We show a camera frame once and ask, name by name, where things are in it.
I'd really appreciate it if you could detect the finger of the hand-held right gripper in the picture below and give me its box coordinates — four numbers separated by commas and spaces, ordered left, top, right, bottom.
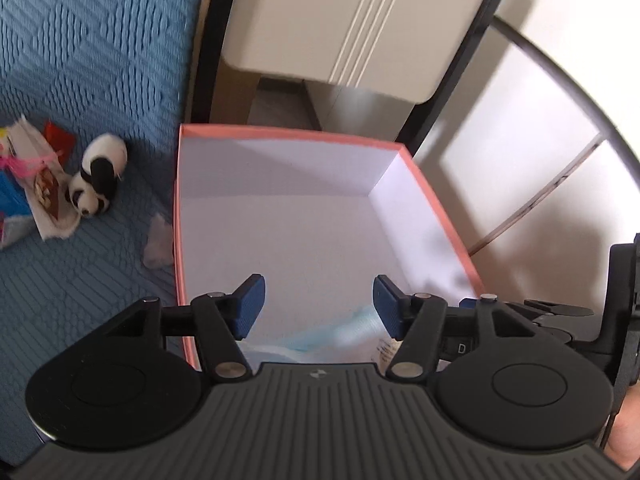
459, 297, 608, 347

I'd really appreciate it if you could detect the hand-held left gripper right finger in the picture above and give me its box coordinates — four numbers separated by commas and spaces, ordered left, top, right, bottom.
372, 275, 543, 381

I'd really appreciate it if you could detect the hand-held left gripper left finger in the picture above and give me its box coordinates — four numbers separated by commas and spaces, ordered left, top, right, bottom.
106, 273, 267, 381

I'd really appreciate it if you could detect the pink cardboard box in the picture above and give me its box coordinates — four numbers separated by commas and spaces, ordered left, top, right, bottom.
172, 122, 486, 372

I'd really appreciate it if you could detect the white snack packet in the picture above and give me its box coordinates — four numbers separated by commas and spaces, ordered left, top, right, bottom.
9, 115, 82, 242

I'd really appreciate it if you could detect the panda plush toy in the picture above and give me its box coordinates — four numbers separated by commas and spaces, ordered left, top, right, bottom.
66, 132, 128, 219

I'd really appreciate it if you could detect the red snack packet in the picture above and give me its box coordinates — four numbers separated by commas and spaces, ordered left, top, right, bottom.
31, 169, 68, 222

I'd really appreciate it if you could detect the red tea packet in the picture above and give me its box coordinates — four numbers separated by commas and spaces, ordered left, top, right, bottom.
42, 120, 77, 167

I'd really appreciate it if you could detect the blue tissue pack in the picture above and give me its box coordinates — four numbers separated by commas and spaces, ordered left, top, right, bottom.
0, 169, 42, 252

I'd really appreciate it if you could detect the person's right forearm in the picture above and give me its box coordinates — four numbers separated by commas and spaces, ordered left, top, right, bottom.
602, 390, 640, 473

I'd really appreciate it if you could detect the pale blue plastic pack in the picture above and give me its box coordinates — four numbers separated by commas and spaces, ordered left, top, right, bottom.
239, 305, 403, 367

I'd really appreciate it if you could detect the clear plastic scrap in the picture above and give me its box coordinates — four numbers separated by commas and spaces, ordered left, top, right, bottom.
142, 212, 176, 269

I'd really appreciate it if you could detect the black curved metal bar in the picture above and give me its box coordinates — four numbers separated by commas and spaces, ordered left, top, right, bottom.
492, 15, 640, 188

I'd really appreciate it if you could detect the pink ribbon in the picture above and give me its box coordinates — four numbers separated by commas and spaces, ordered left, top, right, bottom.
0, 150, 67, 180

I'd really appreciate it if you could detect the beige bedside cabinet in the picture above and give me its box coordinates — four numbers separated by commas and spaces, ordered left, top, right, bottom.
210, 0, 501, 133

